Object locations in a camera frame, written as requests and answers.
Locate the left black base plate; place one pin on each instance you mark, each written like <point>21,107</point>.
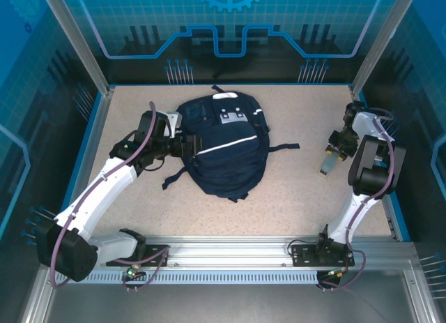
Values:
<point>157,255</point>

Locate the aluminium side rail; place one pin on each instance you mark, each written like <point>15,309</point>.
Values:
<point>392,225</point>
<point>95,127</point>

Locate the connector with green light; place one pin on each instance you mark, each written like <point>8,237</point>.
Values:
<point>132,271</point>
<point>336,273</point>

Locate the steel bottom panel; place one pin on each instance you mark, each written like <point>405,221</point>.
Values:
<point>226,305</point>

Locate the right connector with green light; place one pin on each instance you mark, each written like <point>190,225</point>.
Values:
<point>336,273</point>

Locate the right aluminium frame post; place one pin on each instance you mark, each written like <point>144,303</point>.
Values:
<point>380,40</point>

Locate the navy blue backpack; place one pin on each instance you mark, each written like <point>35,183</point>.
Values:
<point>226,162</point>

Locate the right aluminium side rail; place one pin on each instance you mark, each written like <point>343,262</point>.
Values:
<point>392,225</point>

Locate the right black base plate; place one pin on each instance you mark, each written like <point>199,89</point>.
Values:
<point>301,255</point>

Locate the left aluminium side rail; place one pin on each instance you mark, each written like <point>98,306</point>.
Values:
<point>95,127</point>

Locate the left aluminium frame post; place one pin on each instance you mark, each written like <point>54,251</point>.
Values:
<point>78,40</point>

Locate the left connector with green light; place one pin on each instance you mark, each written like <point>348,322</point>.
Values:
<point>132,271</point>

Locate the aluminium frame post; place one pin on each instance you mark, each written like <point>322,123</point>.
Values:
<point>380,40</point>
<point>78,40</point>

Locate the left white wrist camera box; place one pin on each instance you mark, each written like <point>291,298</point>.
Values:
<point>173,120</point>

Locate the aluminium mounting rail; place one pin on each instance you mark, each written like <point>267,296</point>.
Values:
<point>226,251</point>

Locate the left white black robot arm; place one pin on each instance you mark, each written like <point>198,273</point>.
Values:
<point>101,194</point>

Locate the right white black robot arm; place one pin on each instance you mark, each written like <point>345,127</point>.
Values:
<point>373,169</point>

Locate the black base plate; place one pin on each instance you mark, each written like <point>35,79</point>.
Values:
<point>157,255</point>
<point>301,255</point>

